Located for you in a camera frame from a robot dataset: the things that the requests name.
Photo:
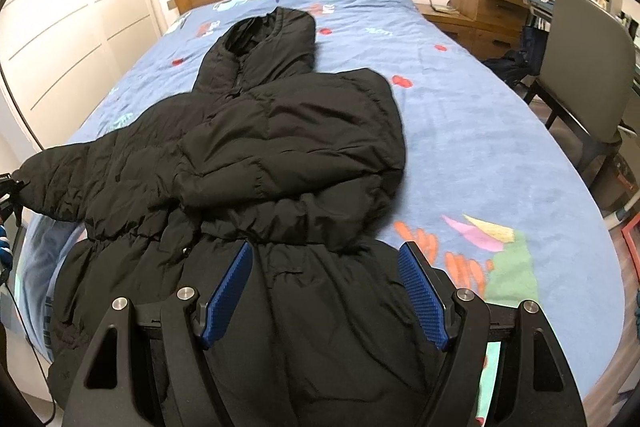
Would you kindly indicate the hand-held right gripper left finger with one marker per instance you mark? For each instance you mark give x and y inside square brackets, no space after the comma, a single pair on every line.
[230,289]

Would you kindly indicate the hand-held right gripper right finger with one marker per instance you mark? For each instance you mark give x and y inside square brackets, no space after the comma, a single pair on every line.
[422,294]

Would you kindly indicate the grey chair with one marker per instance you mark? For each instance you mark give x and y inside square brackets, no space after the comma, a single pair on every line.
[585,67]

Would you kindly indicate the person's left hand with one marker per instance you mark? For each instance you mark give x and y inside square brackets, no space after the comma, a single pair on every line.
[5,247]

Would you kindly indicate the white wardrobe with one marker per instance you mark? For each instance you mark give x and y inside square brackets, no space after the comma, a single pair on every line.
[75,32]

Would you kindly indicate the wooden nightstand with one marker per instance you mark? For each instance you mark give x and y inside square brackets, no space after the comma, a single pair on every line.
[475,34]

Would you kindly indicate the black puffer jacket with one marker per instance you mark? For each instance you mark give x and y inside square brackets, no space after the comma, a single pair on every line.
[280,142]

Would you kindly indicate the red frame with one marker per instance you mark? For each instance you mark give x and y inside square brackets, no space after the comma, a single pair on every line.
[631,232]

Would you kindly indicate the dark bag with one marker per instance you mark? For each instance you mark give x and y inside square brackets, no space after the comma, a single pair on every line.
[505,67]

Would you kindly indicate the bed with blue patterned sheet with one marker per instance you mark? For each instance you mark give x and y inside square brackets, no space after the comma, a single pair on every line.
[480,142]

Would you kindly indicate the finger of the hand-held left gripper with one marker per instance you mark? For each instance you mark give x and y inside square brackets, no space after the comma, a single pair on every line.
[9,194]

